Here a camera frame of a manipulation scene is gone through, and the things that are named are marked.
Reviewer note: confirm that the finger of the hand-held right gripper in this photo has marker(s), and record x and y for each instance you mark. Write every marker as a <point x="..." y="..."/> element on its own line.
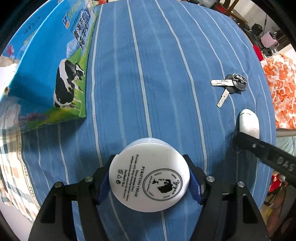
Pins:
<point x="266" y="153"/>

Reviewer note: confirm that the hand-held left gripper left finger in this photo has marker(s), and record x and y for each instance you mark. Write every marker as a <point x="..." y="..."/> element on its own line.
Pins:
<point x="103" y="192"/>

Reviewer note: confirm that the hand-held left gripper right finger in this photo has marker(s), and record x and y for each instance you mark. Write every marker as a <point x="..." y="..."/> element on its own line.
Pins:
<point x="196" y="187"/>

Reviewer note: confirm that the white earbuds case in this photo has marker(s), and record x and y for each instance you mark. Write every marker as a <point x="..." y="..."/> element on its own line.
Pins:
<point x="248" y="122"/>

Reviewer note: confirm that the white cream jar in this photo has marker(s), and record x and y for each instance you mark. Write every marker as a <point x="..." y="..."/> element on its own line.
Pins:
<point x="148" y="180"/>

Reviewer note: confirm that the blue cardboard milk box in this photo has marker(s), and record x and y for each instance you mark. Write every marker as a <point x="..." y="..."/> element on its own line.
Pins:
<point x="46" y="58"/>

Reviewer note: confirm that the teal cloth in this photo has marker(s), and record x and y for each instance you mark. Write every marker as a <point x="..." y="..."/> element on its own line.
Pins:
<point x="286" y="143"/>

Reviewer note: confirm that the orange floral cloth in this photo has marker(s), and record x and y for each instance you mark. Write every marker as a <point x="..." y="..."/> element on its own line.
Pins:
<point x="284" y="92"/>

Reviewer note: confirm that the bunch of keys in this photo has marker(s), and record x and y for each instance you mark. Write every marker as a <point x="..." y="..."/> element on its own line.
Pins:
<point x="238" y="82"/>

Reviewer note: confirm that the red cloth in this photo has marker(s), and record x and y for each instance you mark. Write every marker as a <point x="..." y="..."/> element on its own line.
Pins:
<point x="257" y="52"/>

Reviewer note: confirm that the checked and blue striped cloth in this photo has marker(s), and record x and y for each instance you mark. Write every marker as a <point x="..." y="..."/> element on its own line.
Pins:
<point x="161" y="92"/>

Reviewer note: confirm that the pink bucket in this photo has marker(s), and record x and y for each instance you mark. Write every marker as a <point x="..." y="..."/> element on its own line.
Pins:
<point x="268" y="40"/>

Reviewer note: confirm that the black bag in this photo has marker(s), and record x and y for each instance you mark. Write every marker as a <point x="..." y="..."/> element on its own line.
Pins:
<point x="256" y="27"/>

